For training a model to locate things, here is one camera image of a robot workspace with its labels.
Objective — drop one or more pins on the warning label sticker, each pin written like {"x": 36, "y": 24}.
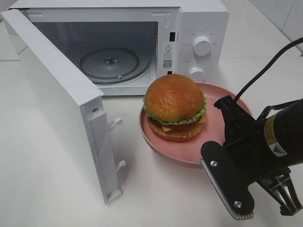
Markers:
{"x": 168, "y": 50}

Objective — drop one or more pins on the glass microwave turntable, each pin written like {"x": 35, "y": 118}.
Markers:
{"x": 114, "y": 65}

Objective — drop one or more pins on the white microwave oven body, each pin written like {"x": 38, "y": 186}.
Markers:
{"x": 78, "y": 27}

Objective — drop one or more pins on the white microwave door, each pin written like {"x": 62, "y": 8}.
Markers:
{"x": 70, "y": 101}

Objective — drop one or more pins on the pink round plate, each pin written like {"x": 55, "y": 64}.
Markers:
{"x": 189, "y": 152}

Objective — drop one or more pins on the upper white microwave knob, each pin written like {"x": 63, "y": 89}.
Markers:
{"x": 202, "y": 45}

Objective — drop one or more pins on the lower white microwave knob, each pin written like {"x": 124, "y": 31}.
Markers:
{"x": 197, "y": 74}

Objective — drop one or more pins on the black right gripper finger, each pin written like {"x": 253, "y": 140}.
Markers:
{"x": 236, "y": 119}
{"x": 280, "y": 187}

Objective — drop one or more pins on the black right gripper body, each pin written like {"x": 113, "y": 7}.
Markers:
{"x": 264, "y": 151}

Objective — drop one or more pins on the white microwave knob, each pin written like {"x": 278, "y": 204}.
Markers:
{"x": 197, "y": 74}
{"x": 202, "y": 45}

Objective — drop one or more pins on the toy burger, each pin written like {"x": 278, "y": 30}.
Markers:
{"x": 175, "y": 107}

